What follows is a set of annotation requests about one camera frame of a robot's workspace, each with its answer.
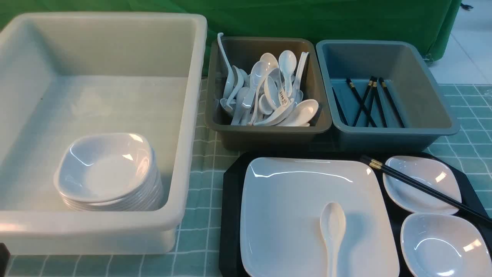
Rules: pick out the large white square plate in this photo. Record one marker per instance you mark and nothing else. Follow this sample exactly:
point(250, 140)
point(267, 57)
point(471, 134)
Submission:
point(280, 229)

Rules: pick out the white ceramic spoon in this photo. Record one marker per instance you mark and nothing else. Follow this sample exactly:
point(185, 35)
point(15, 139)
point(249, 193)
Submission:
point(333, 228)

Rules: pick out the pile of white spoons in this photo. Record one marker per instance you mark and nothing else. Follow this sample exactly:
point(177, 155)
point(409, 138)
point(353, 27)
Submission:
point(270, 94)

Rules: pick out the brown plastic spoon bin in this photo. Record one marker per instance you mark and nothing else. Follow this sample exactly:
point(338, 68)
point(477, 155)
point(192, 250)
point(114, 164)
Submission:
point(244, 52)

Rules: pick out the black chopstick in bin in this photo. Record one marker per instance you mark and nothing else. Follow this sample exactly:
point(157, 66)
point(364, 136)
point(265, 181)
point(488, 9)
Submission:
point(379, 103)
point(363, 100)
point(391, 102)

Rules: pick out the teal checkered tablecloth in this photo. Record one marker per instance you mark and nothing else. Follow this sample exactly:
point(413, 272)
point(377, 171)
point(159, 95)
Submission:
point(197, 247)

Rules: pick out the stack of white bowls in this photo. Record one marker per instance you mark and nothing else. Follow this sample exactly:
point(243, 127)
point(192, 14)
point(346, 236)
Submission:
point(110, 172)

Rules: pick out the grey-blue plastic chopstick bin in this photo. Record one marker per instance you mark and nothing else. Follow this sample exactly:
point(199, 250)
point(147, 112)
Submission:
point(348, 68)

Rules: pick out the large white plastic tub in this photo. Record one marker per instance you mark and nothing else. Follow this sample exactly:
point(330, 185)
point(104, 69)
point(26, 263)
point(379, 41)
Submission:
point(66, 75)

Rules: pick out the green backdrop cloth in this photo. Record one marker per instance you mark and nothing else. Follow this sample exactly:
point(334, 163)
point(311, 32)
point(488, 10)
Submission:
point(425, 24)

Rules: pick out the black serving tray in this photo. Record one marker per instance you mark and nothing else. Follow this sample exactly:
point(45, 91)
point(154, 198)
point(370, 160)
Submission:
point(230, 263)

